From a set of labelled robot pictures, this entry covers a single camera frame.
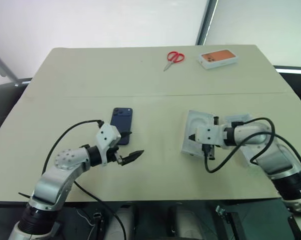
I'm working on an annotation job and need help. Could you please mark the red handled scissors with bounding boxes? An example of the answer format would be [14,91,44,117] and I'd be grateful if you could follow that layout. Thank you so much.
[163,50,186,72]

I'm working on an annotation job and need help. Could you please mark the black cable tie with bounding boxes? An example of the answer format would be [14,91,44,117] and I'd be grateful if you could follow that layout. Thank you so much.
[17,191,32,201]

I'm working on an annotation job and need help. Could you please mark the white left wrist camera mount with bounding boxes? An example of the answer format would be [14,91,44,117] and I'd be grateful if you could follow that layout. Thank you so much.
[95,122,122,166]

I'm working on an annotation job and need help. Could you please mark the black furniture with white edge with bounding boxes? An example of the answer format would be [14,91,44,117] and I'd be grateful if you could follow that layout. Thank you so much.
[273,64,301,111]

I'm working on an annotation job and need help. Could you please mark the grey metal bar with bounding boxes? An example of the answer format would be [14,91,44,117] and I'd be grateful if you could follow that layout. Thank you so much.
[0,46,19,85]

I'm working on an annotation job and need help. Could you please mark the dark window frame post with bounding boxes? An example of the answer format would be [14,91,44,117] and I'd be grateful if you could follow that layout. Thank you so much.
[196,0,219,46]

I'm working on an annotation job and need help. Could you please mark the metal table leg bracket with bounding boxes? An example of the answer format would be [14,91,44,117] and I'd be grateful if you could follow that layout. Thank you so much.
[215,204,228,219]

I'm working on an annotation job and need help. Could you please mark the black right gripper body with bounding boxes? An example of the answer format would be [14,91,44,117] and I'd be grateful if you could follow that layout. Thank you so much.
[201,115,220,161]

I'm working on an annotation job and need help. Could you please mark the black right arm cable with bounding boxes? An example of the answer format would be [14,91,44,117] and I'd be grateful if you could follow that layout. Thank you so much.
[204,117,301,174]

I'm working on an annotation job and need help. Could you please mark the white box with orange print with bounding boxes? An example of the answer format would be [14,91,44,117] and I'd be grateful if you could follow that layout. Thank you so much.
[198,49,239,70]

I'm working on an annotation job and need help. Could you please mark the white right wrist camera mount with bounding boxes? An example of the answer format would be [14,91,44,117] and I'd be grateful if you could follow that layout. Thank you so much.
[195,124,228,149]

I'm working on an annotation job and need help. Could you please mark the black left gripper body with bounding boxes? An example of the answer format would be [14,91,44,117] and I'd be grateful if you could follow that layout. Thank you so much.
[106,144,123,165]

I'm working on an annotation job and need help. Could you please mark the white phone box base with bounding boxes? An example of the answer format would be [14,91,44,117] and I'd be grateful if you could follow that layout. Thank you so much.
[181,109,217,157]

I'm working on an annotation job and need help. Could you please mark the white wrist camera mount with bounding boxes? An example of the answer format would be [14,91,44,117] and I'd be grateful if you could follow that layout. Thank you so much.
[195,124,228,149]
[95,122,122,166]

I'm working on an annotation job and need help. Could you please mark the black table leg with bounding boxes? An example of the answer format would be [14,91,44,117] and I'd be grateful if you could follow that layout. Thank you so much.
[224,211,244,240]

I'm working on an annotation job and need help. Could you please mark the dark blue smartphone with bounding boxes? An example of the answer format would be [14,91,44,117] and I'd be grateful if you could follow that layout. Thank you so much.
[109,107,134,146]

